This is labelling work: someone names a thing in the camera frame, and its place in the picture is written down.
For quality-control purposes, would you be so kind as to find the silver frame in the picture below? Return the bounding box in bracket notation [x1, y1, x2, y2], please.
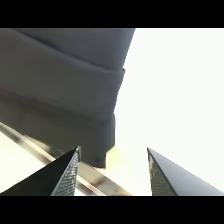
[0, 121, 133, 197]

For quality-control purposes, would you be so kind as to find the black garment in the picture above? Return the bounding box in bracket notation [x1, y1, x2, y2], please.
[0, 27, 136, 169]

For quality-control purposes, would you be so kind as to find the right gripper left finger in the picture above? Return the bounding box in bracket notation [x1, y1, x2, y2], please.
[0, 145, 82, 197]

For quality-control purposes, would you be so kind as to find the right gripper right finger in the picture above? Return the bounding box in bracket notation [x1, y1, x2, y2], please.
[146, 147, 224, 197]

